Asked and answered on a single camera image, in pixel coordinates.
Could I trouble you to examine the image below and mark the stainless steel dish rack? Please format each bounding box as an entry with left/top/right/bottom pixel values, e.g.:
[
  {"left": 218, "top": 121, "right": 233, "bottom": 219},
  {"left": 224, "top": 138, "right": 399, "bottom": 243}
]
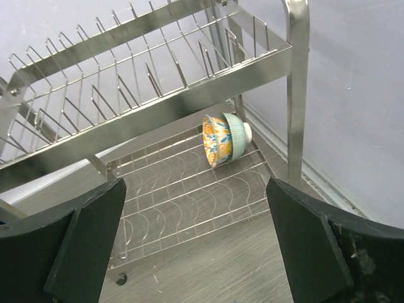
[{"left": 0, "top": 0, "right": 311, "bottom": 287}]

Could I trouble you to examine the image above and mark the green grid back bowl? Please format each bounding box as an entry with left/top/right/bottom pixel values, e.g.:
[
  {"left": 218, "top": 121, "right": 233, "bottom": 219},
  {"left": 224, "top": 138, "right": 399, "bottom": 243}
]
[{"left": 220, "top": 112, "right": 253, "bottom": 162}]

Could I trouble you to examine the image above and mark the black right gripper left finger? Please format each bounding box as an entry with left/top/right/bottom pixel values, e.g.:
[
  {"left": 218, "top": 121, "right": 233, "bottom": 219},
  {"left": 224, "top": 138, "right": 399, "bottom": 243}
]
[{"left": 1, "top": 178, "right": 126, "bottom": 302}]

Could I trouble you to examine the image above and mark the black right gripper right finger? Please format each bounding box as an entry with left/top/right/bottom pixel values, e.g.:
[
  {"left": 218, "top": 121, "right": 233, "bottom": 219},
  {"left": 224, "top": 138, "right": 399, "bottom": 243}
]
[{"left": 266, "top": 177, "right": 403, "bottom": 302}]

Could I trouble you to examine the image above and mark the yellow orange back bowl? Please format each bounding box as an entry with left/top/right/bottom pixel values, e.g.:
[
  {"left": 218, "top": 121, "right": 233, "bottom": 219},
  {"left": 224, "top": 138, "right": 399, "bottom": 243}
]
[{"left": 202, "top": 115, "right": 233, "bottom": 168}]

